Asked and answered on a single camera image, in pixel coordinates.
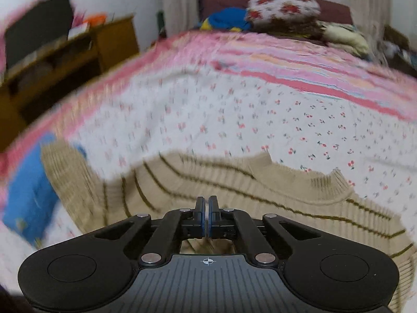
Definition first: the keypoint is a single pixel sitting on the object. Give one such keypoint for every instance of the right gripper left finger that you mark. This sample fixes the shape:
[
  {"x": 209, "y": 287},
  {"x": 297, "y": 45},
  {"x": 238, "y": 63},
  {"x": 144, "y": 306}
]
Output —
[{"x": 175, "y": 227}]

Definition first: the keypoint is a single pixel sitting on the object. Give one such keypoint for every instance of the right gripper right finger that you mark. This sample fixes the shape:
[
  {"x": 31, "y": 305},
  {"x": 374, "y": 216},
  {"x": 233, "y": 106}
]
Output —
[{"x": 238, "y": 226}]

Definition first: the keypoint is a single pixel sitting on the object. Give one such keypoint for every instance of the beige striped knit sweater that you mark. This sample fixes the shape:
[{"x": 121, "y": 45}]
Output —
[{"x": 254, "y": 184}]

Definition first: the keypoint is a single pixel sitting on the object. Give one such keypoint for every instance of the blue knit garment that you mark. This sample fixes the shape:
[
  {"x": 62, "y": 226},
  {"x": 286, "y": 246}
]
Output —
[{"x": 31, "y": 198}]

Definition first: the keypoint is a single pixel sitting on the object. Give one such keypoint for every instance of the cherry print bed sheet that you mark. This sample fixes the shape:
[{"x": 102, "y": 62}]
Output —
[{"x": 234, "y": 95}]

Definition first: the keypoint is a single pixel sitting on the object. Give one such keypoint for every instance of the wooden desk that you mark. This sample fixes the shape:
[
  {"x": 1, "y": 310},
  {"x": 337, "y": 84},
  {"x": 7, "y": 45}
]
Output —
[{"x": 29, "y": 90}]

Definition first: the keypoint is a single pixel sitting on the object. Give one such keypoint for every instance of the blue yellow cloth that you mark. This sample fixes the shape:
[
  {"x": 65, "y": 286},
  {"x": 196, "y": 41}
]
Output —
[{"x": 229, "y": 19}]

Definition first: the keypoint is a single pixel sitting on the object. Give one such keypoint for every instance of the orange object on desk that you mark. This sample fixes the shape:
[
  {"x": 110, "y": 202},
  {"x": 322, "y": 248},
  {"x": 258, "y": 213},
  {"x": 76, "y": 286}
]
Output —
[{"x": 95, "y": 20}]

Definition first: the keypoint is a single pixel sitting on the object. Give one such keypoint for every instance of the cream pillow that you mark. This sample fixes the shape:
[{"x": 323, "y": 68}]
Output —
[{"x": 344, "y": 37}]

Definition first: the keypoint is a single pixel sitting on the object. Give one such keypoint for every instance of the left beige curtain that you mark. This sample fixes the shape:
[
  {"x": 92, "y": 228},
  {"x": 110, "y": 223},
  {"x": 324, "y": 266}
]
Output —
[{"x": 180, "y": 15}]

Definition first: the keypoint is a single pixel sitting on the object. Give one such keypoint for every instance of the beige curtain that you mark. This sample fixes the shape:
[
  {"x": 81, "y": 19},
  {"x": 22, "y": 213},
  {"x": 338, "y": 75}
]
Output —
[
  {"x": 180, "y": 15},
  {"x": 370, "y": 17}
]

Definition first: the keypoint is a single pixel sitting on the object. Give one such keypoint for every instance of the black monitor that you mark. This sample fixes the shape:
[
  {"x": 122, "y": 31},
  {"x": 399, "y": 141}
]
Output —
[{"x": 44, "y": 23}]

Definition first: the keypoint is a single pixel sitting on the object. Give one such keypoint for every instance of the maroon sofa back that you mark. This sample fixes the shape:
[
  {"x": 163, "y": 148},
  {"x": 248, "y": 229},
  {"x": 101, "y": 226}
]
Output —
[{"x": 330, "y": 11}]

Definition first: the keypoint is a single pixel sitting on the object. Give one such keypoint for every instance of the dark bedside table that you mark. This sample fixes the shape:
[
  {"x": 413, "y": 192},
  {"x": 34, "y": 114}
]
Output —
[{"x": 397, "y": 52}]

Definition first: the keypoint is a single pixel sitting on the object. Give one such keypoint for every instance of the right beige curtain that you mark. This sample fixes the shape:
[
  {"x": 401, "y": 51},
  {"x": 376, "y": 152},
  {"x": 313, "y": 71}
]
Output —
[{"x": 370, "y": 17}]

